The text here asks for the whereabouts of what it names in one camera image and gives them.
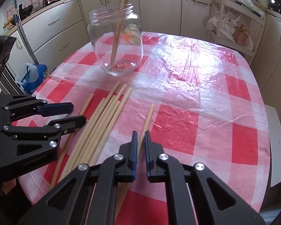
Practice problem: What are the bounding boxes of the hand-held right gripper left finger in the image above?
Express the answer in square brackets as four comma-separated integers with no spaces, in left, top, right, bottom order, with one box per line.
[17,131,139,225]

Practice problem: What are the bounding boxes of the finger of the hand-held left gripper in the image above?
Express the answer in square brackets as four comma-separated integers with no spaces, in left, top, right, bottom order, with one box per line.
[0,94,74,122]
[1,115,87,156]

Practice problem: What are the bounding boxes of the white plastic bag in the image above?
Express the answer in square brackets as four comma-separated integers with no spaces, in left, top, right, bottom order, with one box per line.
[206,10,243,43]

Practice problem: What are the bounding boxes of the metal mop poles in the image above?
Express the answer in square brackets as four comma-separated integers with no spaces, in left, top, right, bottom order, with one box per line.
[13,0,40,65]

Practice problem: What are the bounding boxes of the black wok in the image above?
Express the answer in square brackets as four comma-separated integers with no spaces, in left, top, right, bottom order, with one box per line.
[18,4,34,17]

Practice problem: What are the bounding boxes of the red white checked tablecloth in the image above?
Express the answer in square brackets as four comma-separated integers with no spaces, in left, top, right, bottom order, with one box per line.
[17,31,271,225]

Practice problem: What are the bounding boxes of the orange print snack bag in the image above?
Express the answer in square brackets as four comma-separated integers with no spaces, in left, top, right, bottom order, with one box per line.
[232,23,254,51]

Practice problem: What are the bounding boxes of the white wooden stool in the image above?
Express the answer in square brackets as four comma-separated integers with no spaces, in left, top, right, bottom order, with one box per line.
[263,104,281,188]

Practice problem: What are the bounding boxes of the cream cabinet with doors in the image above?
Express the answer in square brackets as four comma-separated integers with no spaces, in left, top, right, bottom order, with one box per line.
[78,0,216,40]

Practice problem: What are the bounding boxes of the cream side cabinet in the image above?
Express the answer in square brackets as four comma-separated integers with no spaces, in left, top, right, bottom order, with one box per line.
[250,12,281,120]

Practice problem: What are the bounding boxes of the blue plastic bag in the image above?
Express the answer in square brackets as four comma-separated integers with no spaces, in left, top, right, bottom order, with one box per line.
[15,63,48,94]

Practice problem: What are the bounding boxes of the clear glass jar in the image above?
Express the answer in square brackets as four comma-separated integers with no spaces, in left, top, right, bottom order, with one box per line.
[87,3,144,76]

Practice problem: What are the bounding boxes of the cream drawer cabinet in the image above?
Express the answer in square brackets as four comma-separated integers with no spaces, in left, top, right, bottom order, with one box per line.
[16,0,90,72]

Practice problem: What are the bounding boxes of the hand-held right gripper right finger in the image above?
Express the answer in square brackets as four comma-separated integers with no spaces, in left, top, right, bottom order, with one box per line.
[144,130,265,225]

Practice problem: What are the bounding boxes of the white shelf cart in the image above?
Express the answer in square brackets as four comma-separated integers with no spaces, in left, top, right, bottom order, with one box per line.
[207,0,267,64]

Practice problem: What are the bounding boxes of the bunch of wooden chopsticks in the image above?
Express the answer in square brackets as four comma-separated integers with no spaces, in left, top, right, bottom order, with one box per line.
[60,82,132,185]

